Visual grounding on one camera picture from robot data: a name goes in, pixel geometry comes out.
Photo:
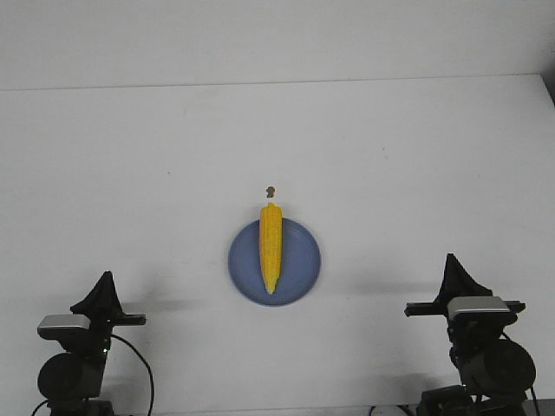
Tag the blue round plate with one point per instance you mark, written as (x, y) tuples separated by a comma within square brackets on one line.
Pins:
[(300, 265)]

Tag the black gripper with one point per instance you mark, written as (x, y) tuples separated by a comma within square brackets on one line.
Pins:
[(456, 282), (94, 300)]

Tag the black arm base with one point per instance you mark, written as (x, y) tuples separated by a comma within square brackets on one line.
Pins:
[(446, 401)]

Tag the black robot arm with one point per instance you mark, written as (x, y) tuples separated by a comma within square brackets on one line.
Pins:
[(329, 338), (70, 382)]

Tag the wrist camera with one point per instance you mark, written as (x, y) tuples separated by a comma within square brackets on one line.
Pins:
[(56, 327), (466, 305)]

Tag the yellow corn cob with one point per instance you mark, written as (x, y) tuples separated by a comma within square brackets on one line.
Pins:
[(270, 245)]

